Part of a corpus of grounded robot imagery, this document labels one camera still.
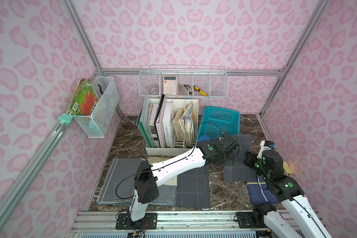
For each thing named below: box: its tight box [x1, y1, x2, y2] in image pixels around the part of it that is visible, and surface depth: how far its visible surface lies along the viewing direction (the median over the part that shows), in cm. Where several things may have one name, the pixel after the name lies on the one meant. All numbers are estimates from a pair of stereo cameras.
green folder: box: [135, 91, 156, 149], surface depth 82 cm
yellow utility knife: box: [193, 85, 210, 97], surface depth 100 cm
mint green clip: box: [57, 113, 77, 124], surface depth 64 cm
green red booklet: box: [67, 78, 100, 117], surface depth 73 cm
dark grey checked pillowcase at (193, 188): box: [175, 164, 211, 209], surface depth 83 cm
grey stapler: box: [178, 84, 193, 96], surface depth 100 cm
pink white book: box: [155, 94, 173, 149], surface depth 87 cm
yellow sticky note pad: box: [282, 161, 293, 175], surface depth 97 cm
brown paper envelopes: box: [172, 101, 195, 146], surface depth 90 cm
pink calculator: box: [163, 75, 178, 96], surface depth 97 cm
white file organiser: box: [145, 97, 199, 156], surface depth 90 cm
